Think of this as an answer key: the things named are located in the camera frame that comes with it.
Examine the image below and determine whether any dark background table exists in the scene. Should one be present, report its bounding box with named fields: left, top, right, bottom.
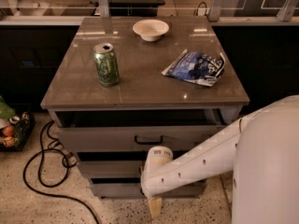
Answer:
left=90, top=0, right=166, bottom=17

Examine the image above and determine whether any grey top drawer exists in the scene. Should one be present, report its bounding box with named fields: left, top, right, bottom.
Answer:
left=55, top=108, right=236, bottom=153

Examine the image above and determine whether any grey drawer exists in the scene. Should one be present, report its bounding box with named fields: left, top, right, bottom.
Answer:
left=55, top=108, right=236, bottom=153
left=90, top=177, right=206, bottom=199
left=78, top=151, right=148, bottom=179

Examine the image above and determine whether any black basket with fruit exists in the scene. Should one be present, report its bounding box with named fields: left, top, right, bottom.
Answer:
left=0, top=95, right=36, bottom=153

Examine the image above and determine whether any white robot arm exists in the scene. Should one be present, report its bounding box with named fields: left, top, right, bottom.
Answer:
left=141, top=95, right=299, bottom=224

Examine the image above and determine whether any green soda can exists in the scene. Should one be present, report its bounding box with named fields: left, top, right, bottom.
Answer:
left=93, top=43, right=119, bottom=87

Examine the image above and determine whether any grey drawer cabinet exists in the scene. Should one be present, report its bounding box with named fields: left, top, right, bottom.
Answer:
left=40, top=15, right=250, bottom=201

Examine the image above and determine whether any grey bottom drawer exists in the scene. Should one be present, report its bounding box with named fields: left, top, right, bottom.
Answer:
left=90, top=177, right=206, bottom=199

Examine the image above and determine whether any white bowl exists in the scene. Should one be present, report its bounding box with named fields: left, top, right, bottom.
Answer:
left=133, top=20, right=169, bottom=42

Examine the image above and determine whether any blue white chip bag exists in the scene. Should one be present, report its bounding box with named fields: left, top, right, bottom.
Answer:
left=162, top=49, right=226, bottom=87

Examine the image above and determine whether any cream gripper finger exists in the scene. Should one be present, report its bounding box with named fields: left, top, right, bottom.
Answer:
left=148, top=197, right=163, bottom=218

